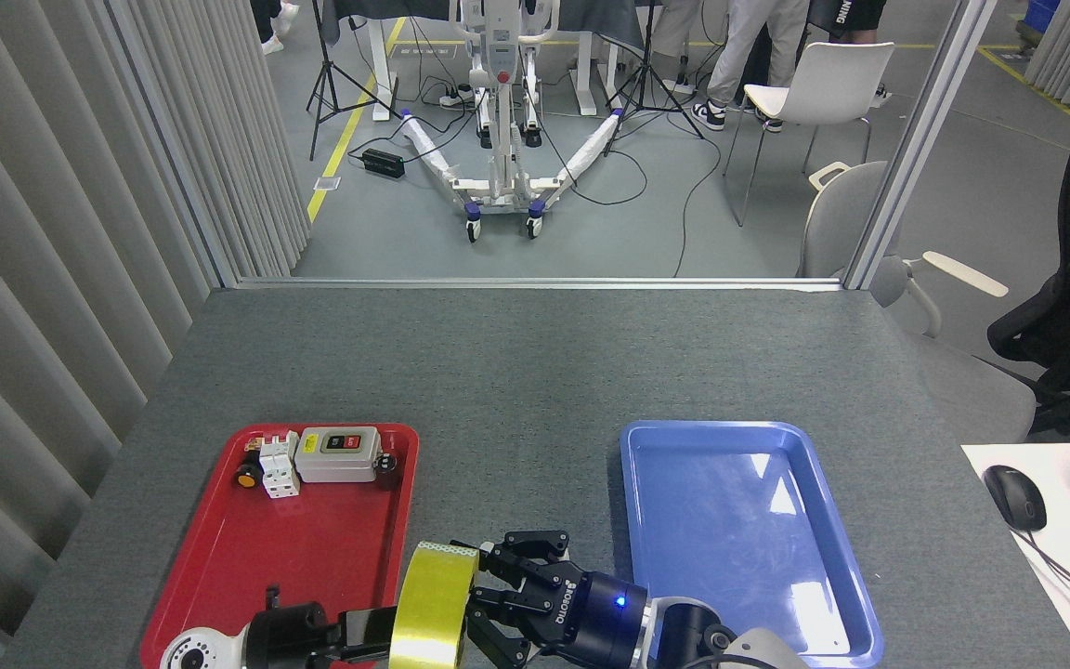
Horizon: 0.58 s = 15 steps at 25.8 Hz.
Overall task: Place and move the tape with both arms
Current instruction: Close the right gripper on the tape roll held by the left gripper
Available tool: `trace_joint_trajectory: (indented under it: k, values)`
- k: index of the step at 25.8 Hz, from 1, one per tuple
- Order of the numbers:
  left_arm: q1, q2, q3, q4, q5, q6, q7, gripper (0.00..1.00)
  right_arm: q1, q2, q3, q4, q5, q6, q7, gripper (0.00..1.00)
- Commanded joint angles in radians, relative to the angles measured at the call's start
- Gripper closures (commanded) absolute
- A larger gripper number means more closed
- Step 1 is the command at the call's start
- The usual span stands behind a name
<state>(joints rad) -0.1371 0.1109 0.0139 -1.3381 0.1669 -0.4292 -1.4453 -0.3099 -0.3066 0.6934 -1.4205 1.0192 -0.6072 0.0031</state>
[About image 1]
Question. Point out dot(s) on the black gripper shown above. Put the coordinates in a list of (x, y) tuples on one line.
[(289, 641), (591, 613)]

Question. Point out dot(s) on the yellow tape roll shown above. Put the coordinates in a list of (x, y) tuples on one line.
[(428, 604)]

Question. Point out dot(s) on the red plastic tray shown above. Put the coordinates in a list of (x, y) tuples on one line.
[(312, 557)]

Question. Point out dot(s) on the white circuit breaker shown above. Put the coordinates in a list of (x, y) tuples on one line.
[(280, 470)]

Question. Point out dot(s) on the yellow push button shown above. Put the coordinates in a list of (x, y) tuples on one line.
[(246, 476)]

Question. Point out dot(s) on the blue plastic tray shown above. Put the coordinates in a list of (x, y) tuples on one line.
[(730, 539)]

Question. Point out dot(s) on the white wheeled stand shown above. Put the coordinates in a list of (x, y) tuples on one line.
[(498, 177)]

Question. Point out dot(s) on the black power box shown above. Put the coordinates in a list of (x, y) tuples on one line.
[(383, 164)]

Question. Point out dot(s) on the grey armchair with cream armrests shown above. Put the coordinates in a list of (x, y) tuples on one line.
[(837, 223)]

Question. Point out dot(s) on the black computer mouse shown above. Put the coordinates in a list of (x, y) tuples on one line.
[(1015, 497)]

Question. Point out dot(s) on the black tripod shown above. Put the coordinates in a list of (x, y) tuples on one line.
[(319, 84), (648, 74)]

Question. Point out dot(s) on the white desk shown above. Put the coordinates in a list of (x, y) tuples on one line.
[(1069, 502)]

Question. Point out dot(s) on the person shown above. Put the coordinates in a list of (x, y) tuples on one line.
[(855, 19), (267, 19), (744, 46), (679, 28)]

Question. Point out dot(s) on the white plastic chair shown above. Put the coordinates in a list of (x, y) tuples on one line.
[(823, 84)]

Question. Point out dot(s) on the blue bin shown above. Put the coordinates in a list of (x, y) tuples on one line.
[(1041, 19)]

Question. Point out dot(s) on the black round knob switch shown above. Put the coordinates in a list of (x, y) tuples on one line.
[(387, 469)]

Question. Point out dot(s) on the grey push button switch box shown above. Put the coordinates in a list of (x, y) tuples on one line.
[(337, 461)]

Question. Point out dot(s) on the silver table rail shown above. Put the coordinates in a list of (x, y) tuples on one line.
[(535, 283)]

